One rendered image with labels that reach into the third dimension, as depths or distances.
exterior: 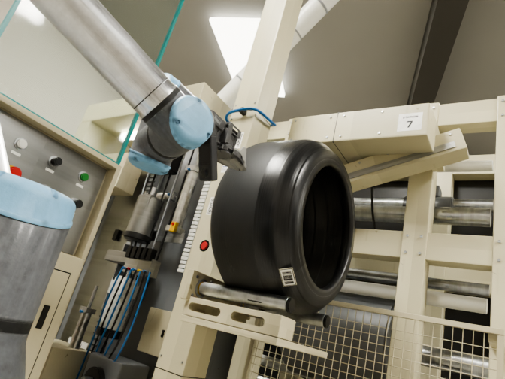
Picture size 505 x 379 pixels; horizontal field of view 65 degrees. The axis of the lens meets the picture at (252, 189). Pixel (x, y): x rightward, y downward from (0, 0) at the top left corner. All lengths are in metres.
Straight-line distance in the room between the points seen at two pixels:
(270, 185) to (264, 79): 0.71
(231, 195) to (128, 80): 0.60
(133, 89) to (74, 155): 0.85
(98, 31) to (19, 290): 0.42
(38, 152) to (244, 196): 0.71
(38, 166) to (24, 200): 0.94
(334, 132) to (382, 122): 0.20
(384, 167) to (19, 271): 1.47
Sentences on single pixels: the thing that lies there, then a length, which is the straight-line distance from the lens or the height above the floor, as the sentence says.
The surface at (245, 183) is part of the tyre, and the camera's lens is 1.22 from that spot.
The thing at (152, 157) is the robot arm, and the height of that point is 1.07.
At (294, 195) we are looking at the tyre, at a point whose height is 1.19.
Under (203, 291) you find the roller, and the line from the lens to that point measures 1.36.
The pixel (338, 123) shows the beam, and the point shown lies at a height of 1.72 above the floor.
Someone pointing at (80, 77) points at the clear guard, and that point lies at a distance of 1.59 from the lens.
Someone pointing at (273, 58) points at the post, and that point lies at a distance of 1.86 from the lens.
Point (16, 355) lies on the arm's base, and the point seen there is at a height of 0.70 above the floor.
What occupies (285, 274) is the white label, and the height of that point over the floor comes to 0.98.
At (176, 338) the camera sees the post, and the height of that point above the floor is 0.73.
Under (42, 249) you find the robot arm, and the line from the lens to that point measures 0.57.
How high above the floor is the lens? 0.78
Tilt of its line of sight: 20 degrees up
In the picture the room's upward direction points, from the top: 15 degrees clockwise
